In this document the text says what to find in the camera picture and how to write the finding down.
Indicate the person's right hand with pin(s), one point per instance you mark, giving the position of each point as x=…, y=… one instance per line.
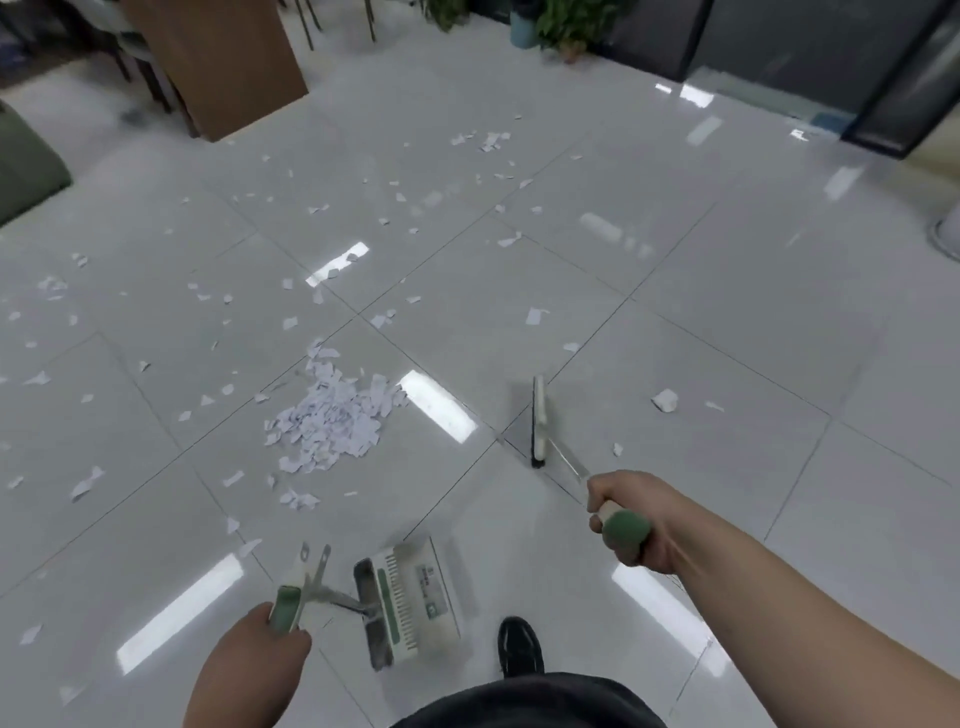
x=652, y=495

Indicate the person's left hand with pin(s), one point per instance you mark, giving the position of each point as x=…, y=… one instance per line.
x=247, y=660

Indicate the person's right fingers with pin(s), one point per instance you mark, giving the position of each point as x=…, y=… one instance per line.
x=601, y=493

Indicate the person's left fingers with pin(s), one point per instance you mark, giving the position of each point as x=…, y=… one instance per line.
x=296, y=646

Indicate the person's left forearm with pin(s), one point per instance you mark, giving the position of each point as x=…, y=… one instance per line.
x=240, y=709

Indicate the person's right forearm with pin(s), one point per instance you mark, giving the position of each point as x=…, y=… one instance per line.
x=795, y=622

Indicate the crumpled white paper ball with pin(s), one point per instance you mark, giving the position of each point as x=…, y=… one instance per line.
x=664, y=400

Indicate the black shoe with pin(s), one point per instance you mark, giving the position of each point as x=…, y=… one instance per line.
x=520, y=646

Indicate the person's dark shorts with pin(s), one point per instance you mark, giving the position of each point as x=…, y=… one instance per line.
x=525, y=705

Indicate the pile of white paper scraps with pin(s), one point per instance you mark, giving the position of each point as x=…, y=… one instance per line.
x=330, y=424

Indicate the scattered white paper scraps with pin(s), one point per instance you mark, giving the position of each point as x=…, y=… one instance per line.
x=487, y=141

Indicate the white round base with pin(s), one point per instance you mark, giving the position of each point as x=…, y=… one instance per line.
x=946, y=238

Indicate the green potted plant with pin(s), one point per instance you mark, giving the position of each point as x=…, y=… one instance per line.
x=574, y=22
x=446, y=11

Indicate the blue bin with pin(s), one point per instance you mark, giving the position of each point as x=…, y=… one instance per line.
x=523, y=21

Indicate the black framed glass door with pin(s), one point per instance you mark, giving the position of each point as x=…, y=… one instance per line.
x=787, y=37

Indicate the metal chair legs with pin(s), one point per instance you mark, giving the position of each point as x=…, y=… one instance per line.
x=334, y=19

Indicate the green sofa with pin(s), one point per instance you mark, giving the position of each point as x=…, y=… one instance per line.
x=26, y=169

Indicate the brown wooden cabinet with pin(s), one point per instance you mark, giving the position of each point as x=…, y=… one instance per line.
x=217, y=60

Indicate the dark chair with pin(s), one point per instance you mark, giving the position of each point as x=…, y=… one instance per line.
x=105, y=37

